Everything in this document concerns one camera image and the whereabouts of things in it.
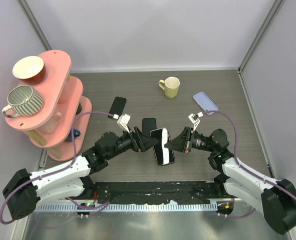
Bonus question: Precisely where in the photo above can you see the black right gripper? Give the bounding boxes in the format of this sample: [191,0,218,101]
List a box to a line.
[164,126,216,154]

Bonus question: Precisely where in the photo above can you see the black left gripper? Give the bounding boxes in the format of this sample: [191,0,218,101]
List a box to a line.
[106,126,158,160]

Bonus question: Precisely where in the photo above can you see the blue-edged smartphone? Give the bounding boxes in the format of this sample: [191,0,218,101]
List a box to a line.
[142,117,157,136]

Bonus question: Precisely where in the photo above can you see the black phone case two holes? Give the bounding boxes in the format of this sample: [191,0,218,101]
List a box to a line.
[149,127,176,167]

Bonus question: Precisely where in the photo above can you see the black smartphone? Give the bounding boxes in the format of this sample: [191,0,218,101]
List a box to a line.
[108,96,127,118]

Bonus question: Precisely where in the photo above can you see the lilac phone case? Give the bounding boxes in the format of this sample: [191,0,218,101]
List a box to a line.
[193,92,218,115]

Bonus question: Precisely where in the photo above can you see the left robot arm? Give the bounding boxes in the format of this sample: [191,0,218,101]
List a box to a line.
[0,127,158,224]

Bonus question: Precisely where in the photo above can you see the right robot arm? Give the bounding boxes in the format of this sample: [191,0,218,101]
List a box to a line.
[165,127,296,235]

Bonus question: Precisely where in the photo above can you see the yellow faceted mug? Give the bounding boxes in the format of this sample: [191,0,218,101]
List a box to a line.
[158,76,180,99]

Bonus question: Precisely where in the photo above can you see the blue cup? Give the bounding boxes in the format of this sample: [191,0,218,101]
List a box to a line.
[65,128,81,142]

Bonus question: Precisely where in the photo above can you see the pink tiered shelf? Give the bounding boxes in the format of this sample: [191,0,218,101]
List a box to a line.
[5,50,92,162]

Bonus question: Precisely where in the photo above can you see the clear glass cup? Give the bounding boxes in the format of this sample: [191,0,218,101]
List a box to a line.
[38,111,62,135]

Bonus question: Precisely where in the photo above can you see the striped grey mug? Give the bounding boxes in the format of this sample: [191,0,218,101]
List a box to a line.
[2,85,44,118]

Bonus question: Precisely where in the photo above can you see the red bowl white inside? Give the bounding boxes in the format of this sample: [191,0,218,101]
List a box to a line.
[12,56,46,85]

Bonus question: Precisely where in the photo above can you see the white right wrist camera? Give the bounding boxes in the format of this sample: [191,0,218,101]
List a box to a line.
[188,112,203,131]

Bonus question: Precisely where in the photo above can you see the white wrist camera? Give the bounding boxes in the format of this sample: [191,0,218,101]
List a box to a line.
[188,112,203,131]
[113,114,131,133]

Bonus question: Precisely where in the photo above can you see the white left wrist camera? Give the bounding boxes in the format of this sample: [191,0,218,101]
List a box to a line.
[113,114,131,133]

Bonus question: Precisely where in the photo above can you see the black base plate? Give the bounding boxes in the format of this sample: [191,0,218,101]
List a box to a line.
[72,181,232,205]

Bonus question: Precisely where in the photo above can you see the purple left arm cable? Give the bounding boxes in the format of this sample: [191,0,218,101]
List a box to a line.
[0,111,118,224]

